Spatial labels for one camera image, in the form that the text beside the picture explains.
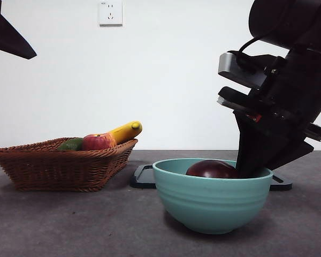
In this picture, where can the green fruit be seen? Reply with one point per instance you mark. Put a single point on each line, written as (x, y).
(70, 145)

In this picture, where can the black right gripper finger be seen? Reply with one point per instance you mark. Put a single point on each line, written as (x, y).
(291, 152)
(252, 150)

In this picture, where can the teal ribbed bowl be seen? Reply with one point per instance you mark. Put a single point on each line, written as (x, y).
(211, 206)

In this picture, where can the brown wicker basket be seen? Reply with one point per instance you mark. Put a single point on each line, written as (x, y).
(59, 171)

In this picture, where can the dark purple plum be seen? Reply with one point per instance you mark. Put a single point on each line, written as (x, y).
(211, 170)

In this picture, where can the orange fruit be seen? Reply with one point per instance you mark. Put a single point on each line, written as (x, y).
(111, 139)

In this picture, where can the white wall socket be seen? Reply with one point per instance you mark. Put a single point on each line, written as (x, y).
(110, 13)

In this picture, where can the yellow banana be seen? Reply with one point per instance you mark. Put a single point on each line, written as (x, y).
(125, 131)

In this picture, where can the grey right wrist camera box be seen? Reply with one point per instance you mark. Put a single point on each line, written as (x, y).
(230, 67)

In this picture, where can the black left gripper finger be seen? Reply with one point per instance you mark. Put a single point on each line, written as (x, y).
(5, 34)

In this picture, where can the red apple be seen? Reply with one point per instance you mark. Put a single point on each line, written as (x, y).
(95, 143)

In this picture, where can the black rectangular tray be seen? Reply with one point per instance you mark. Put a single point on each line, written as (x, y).
(143, 179)

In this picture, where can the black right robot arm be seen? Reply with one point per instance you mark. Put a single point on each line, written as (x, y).
(305, 80)

